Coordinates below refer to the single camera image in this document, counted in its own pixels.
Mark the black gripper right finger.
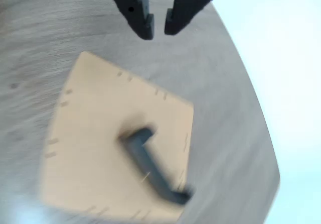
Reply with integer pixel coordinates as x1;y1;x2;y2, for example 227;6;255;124
164;0;225;36

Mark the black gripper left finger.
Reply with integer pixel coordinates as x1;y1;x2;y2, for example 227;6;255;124
102;0;154;40

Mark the black U-shaped block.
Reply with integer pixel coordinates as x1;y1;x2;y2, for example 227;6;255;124
119;125;196;206

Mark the tan square board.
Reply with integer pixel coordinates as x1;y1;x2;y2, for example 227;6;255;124
39;51;195;224

